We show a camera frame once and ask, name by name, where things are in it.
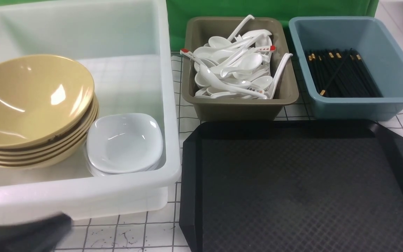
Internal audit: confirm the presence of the white square side dish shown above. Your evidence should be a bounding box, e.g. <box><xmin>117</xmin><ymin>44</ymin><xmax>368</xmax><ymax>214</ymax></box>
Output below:
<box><xmin>85</xmin><ymin>113</ymin><xmax>163</xmax><ymax>176</ymax></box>

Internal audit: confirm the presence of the tan noodle bowl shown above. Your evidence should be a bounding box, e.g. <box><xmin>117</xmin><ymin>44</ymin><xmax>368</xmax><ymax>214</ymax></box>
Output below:
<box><xmin>0</xmin><ymin>55</ymin><xmax>95</xmax><ymax>148</ymax></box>

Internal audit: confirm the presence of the white soup spoon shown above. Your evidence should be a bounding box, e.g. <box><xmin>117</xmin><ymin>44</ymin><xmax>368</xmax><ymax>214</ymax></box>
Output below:
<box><xmin>220</xmin><ymin>53</ymin><xmax>263</xmax><ymax>78</ymax></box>

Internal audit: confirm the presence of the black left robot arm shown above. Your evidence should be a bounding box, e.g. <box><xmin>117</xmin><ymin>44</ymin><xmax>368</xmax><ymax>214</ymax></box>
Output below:
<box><xmin>0</xmin><ymin>213</ymin><xmax>73</xmax><ymax>252</ymax></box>

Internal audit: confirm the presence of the stacked tan bowl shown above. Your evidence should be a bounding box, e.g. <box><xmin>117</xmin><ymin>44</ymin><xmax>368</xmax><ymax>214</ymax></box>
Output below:
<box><xmin>0</xmin><ymin>97</ymin><xmax>99</xmax><ymax>155</ymax></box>
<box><xmin>0</xmin><ymin>105</ymin><xmax>99</xmax><ymax>160</ymax></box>
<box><xmin>0</xmin><ymin>130</ymin><xmax>88</xmax><ymax>170</ymax></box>
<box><xmin>0</xmin><ymin>110</ymin><xmax>99</xmax><ymax>167</ymax></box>

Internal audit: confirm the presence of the bottom stacked tan bowl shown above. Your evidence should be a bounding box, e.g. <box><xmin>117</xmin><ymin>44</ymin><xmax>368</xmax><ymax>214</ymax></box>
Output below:
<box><xmin>0</xmin><ymin>130</ymin><xmax>88</xmax><ymax>170</ymax></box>

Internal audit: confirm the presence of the top stacked tan bowl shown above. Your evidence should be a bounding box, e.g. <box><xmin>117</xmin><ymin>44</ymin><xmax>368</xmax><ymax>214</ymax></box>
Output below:
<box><xmin>0</xmin><ymin>97</ymin><xmax>99</xmax><ymax>155</ymax></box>

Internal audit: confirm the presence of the pile of white spoons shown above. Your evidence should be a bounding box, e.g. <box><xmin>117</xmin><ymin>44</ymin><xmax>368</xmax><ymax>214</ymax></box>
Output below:
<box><xmin>180</xmin><ymin>30</ymin><xmax>276</xmax><ymax>99</ymax></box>

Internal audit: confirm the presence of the white spoon leaning right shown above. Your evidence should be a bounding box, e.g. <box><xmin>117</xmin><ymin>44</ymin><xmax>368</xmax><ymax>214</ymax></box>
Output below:
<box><xmin>265</xmin><ymin>53</ymin><xmax>293</xmax><ymax>99</ymax></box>

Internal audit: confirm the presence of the large white plastic tub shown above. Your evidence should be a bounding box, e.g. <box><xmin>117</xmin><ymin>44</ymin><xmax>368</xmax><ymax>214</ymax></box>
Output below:
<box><xmin>0</xmin><ymin>0</ymin><xmax>181</xmax><ymax>225</ymax></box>

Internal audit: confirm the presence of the green backdrop cloth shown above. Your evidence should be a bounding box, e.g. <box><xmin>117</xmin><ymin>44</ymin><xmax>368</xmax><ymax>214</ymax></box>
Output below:
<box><xmin>0</xmin><ymin>0</ymin><xmax>379</xmax><ymax>52</ymax></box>

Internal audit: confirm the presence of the black serving tray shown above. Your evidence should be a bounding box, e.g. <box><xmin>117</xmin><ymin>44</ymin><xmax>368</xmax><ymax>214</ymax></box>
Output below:
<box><xmin>179</xmin><ymin>120</ymin><xmax>403</xmax><ymax>252</ymax></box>

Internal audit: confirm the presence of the bundle of black chopsticks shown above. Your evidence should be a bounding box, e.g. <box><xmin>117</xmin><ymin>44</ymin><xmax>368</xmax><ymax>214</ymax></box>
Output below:
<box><xmin>304</xmin><ymin>48</ymin><xmax>383</xmax><ymax>98</ymax></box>

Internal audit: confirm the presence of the blue chopstick bin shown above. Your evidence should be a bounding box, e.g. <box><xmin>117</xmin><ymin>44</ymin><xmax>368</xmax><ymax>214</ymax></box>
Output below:
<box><xmin>289</xmin><ymin>16</ymin><xmax>403</xmax><ymax>121</ymax></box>

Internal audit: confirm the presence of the white spoon upright handle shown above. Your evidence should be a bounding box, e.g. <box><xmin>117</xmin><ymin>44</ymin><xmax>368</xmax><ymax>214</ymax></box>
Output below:
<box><xmin>227</xmin><ymin>15</ymin><xmax>255</xmax><ymax>42</ymax></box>

